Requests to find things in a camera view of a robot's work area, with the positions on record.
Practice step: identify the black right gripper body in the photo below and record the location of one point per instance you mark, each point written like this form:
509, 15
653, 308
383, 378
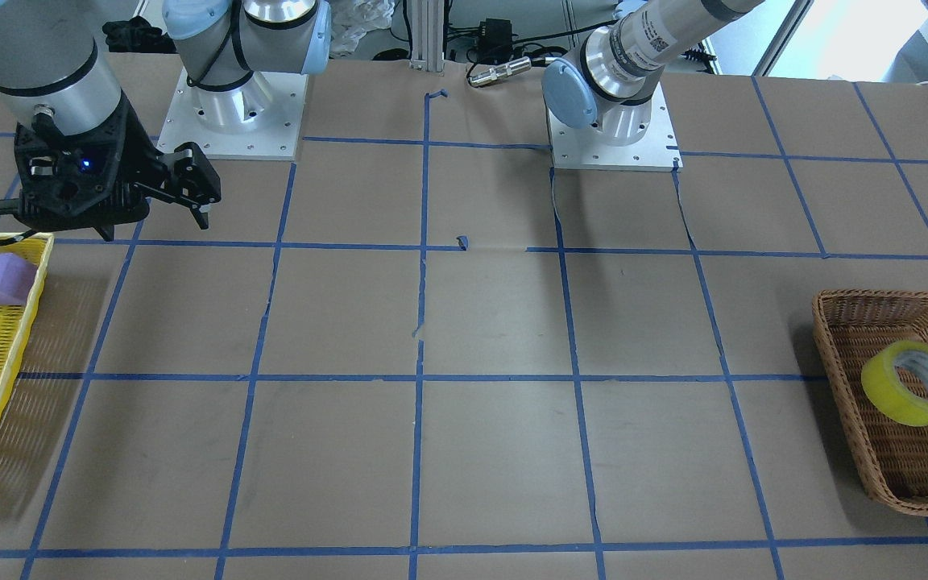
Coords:
139, 155

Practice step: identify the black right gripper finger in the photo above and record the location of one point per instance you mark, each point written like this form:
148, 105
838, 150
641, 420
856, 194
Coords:
188, 179

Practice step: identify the yellow tape roll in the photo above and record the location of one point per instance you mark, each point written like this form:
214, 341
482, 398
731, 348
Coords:
895, 381

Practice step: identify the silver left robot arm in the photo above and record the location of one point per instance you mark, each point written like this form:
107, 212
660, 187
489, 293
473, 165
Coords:
603, 96

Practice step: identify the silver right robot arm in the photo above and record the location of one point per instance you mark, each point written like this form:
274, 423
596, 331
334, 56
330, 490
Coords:
55, 81

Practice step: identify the brown wicker basket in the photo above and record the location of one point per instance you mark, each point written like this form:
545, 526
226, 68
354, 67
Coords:
851, 327

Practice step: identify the purple sponge block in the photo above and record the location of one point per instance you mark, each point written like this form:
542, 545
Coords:
17, 278

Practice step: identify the silver metal connector plug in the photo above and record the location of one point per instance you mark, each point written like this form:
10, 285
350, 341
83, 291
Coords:
499, 72

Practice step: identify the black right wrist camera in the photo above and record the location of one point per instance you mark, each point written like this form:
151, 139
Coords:
66, 185

